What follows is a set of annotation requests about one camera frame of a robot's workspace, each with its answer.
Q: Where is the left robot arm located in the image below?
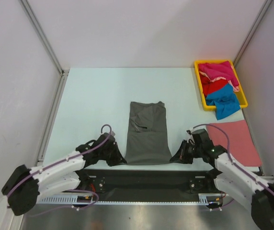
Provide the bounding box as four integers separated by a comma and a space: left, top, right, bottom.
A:
1, 133, 127, 216

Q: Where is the left aluminium frame post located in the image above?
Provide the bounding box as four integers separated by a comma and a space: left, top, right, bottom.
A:
17, 0, 65, 75

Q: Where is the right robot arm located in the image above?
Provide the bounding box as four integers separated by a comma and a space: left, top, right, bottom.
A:
170, 129, 274, 230

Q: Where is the folded dusty red t-shirt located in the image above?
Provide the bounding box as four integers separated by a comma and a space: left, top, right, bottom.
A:
206, 120, 262, 167

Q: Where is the dark grey t-shirt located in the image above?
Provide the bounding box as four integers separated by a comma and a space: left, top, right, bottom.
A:
125, 101, 171, 165

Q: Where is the yellow plastic bin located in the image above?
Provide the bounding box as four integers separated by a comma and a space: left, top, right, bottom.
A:
194, 59, 248, 112

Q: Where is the blue t-shirt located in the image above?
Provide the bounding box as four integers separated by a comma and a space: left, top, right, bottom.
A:
205, 84, 240, 120

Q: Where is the magenta pink t-shirt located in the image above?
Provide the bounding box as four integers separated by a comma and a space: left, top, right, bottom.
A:
198, 61, 240, 92

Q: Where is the aluminium frame post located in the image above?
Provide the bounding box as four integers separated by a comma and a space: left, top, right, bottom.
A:
17, 0, 65, 75
233, 0, 274, 66

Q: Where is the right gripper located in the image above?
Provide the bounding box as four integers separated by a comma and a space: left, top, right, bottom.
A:
170, 139, 203, 164

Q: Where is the right aluminium frame post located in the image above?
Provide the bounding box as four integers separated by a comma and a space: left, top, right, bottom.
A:
233, 0, 274, 66

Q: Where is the white slotted cable duct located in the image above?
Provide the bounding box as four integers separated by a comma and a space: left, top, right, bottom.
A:
37, 193, 224, 206

